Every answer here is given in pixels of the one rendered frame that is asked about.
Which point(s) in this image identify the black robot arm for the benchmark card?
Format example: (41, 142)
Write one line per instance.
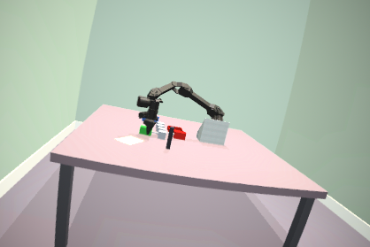
(185, 90)

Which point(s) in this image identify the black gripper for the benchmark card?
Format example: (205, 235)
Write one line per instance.
(149, 123)

